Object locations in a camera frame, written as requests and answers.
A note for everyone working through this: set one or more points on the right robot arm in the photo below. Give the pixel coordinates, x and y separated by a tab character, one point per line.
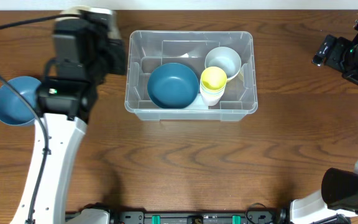
337	199

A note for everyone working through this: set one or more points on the pink cup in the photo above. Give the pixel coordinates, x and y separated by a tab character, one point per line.
210	101

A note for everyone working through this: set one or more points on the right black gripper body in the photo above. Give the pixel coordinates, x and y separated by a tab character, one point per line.
332	53

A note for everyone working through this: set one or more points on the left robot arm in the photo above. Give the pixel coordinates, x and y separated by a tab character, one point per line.
64	107

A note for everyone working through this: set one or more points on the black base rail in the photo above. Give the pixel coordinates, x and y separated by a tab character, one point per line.
99	213

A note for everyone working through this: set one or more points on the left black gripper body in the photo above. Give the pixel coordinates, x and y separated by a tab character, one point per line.
114	58

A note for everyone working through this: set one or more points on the light blue cup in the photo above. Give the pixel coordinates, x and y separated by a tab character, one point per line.
211	91

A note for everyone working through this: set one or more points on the grey-blue small bowl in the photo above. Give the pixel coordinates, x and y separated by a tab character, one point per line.
225	58

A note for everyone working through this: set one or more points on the dark blue bowl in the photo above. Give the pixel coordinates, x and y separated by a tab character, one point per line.
13	111
173	86

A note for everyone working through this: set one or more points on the yellow small bowl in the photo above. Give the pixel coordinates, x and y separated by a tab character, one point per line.
238	76

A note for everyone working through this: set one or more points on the clear plastic storage container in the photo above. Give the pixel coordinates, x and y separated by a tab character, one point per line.
149	49

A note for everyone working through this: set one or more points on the yellow cup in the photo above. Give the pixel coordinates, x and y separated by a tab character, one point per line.
206	94
213	78

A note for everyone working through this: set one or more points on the cream bowl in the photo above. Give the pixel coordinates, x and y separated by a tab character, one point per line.
113	30

